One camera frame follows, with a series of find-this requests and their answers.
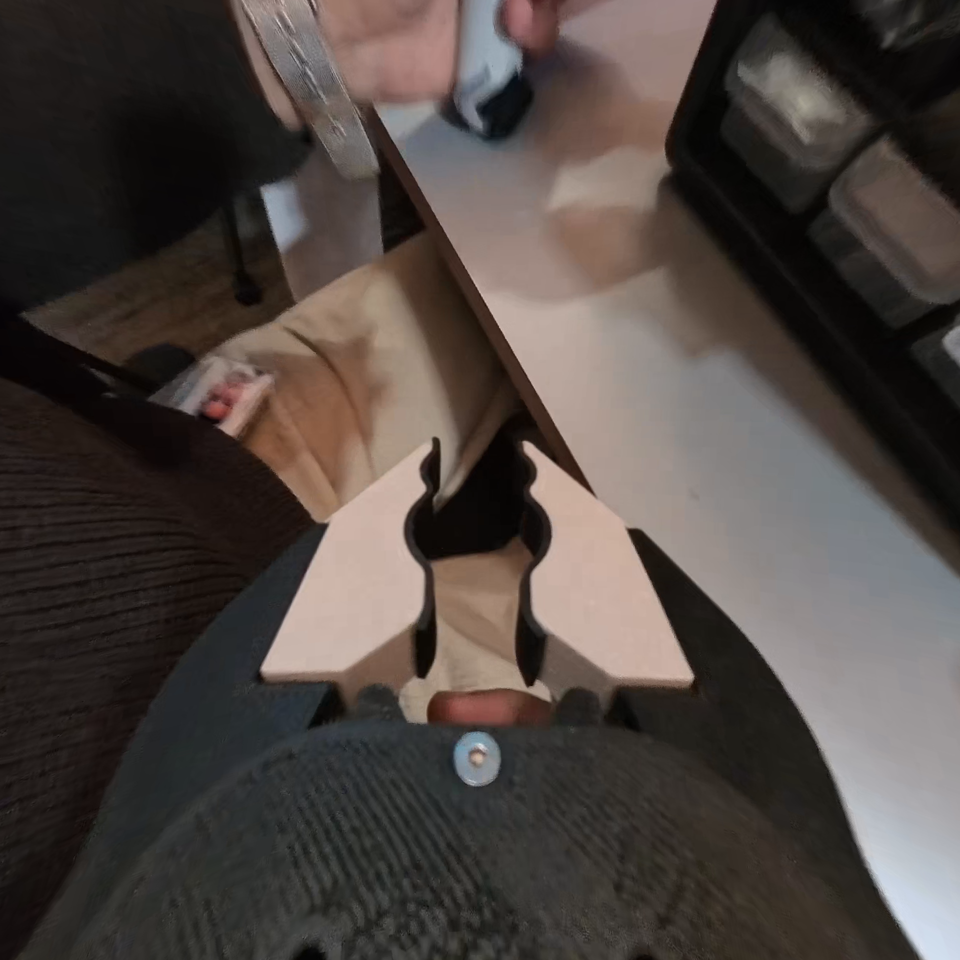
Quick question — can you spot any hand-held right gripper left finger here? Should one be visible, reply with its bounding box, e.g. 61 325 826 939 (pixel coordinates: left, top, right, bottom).
258 437 444 687

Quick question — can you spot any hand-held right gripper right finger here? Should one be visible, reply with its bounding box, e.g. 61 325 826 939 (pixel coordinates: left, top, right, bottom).
517 441 697 695

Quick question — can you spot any black drawer cabinet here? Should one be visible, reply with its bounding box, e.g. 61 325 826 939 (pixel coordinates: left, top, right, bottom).
663 0 960 530

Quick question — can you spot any person's left forearm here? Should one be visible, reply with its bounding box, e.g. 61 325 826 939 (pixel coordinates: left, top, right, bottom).
0 0 316 316

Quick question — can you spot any grey desk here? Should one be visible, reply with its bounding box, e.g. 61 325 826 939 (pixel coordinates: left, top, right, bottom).
371 0 960 960

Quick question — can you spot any person's left hand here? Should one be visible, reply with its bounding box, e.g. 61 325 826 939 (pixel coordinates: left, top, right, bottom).
315 0 564 104

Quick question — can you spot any silver wrist band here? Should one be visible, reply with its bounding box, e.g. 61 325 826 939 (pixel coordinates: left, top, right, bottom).
236 0 380 180

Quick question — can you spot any dark brown sweater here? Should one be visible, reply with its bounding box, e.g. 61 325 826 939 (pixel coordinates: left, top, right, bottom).
0 375 316 960

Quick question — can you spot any white red small box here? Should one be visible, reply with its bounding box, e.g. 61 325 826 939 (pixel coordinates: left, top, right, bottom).
150 356 275 438

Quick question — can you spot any black chair leg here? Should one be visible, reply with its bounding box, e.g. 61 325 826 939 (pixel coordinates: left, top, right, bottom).
221 183 260 305

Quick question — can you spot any set of clear cabinet drawers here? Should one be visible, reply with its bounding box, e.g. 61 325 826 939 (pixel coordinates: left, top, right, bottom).
720 0 960 391

